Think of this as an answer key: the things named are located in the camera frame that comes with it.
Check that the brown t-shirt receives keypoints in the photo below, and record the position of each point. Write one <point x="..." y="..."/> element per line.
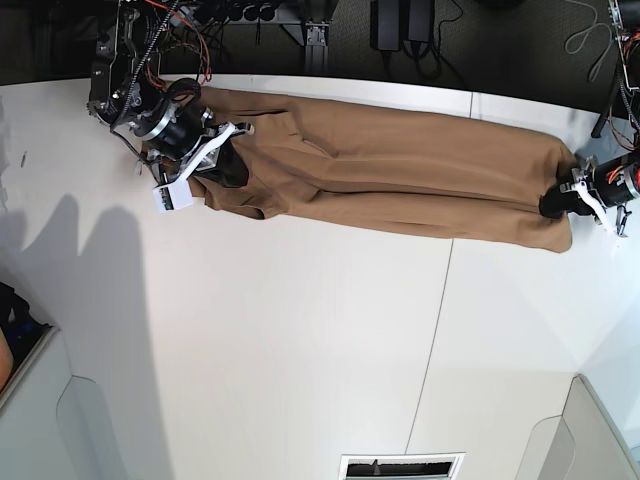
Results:
<point x="399" y="171"/>

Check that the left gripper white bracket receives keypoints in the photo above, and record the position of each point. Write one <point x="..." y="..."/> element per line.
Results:
<point x="603" y="190"/>

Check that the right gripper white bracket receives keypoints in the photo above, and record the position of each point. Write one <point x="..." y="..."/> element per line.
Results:
<point x="185" y="147"/>

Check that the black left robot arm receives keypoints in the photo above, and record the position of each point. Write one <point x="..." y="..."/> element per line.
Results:
<point x="620" y="114"/>

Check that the aluminium frame post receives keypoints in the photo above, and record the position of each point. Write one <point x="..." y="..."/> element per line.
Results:
<point x="315" y="18"/>

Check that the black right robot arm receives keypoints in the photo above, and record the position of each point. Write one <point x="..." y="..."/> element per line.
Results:
<point x="151" y="62"/>

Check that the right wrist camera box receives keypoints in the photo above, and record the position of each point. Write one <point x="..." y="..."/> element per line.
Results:
<point x="173" y="196"/>

